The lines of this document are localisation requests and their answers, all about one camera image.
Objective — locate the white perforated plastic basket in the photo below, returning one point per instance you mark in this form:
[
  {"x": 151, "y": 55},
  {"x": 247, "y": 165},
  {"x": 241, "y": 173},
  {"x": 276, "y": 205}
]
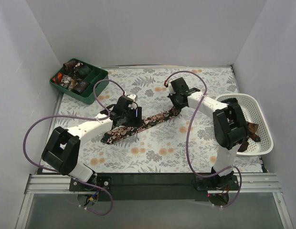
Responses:
[{"x": 253, "y": 114}]

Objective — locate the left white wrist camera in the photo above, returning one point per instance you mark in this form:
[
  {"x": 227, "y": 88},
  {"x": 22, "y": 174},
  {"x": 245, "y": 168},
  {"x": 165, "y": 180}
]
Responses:
[{"x": 133, "y": 97}]

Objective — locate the dark floral ties in basket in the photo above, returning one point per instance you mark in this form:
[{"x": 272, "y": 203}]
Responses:
[{"x": 252, "y": 135}]

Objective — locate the green divided organizer tray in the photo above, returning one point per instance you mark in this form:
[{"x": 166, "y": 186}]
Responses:
[{"x": 88, "y": 96}]

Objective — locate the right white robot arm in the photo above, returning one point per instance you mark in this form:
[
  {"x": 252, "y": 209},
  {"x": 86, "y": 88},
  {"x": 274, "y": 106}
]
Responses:
[{"x": 230, "y": 128}]

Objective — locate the brown blue floral tie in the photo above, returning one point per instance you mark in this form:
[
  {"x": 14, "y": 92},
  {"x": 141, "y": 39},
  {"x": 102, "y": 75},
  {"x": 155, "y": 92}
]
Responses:
[{"x": 81, "y": 87}]

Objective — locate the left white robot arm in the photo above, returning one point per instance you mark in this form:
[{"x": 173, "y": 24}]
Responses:
[{"x": 62, "y": 149}]

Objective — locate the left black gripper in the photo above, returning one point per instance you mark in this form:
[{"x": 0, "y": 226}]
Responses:
[{"x": 132, "y": 120}]

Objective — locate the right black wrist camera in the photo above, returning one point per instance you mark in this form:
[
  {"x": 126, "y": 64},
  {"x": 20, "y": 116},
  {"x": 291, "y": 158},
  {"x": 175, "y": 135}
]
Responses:
[{"x": 178, "y": 86}]

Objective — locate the rolled ties in tray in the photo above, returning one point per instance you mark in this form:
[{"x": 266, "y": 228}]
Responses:
[{"x": 71, "y": 73}]

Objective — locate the floral patterned table mat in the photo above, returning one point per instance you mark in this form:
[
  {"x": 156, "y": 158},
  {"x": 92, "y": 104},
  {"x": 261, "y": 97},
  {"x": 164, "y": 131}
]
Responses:
[{"x": 182, "y": 144}]

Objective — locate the pink rose floral tie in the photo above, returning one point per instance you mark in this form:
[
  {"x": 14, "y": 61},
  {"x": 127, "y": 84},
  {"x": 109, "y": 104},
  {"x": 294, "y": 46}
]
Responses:
[{"x": 121, "y": 133}]

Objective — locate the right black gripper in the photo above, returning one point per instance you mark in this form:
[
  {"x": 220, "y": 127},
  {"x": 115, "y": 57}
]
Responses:
[{"x": 174, "y": 101}]

